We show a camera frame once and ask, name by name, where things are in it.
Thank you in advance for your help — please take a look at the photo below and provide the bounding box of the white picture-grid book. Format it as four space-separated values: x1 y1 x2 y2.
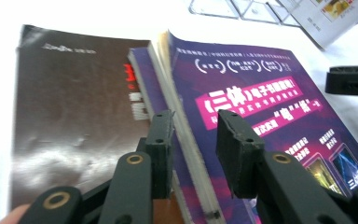
278 0 358 50

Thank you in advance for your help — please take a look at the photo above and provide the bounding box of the clear acrylic book rack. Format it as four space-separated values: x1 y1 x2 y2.
188 0 301 27

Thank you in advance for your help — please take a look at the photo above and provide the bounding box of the dark brown book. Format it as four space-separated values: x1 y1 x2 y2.
10 23 157 213

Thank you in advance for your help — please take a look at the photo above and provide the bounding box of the purple book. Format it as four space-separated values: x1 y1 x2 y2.
127 29 358 224

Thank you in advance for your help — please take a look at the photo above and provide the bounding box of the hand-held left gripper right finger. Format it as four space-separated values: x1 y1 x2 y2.
215 108 266 200

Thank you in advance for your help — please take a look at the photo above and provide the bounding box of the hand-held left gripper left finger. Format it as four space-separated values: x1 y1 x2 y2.
136 108 175 200

